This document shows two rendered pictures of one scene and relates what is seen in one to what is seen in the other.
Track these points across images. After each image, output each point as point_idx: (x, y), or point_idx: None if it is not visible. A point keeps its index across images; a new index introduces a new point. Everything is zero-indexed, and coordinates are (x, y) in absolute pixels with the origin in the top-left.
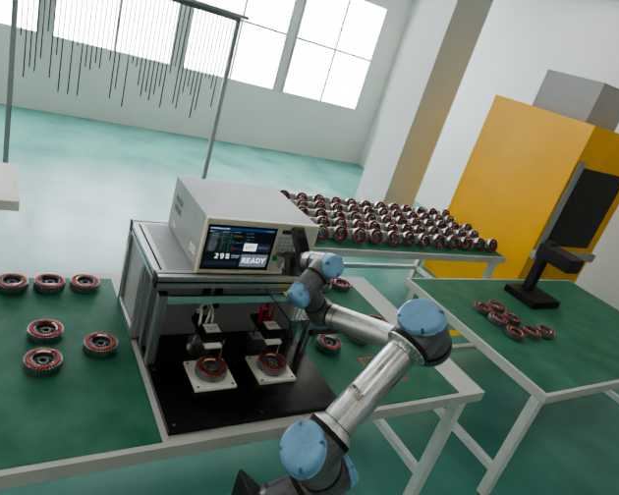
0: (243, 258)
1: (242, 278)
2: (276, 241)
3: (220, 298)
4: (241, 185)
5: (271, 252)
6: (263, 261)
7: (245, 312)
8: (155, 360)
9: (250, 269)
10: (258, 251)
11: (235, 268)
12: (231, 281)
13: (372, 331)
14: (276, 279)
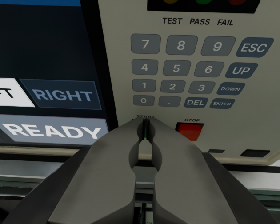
0: (7, 126)
1: (29, 178)
2: (121, 62)
3: (8, 197)
4: None
5: (118, 112)
6: (98, 134)
7: None
8: (2, 212)
9: (63, 148)
10: (52, 108)
11: (11, 144)
12: (2, 180)
13: None
14: (153, 185)
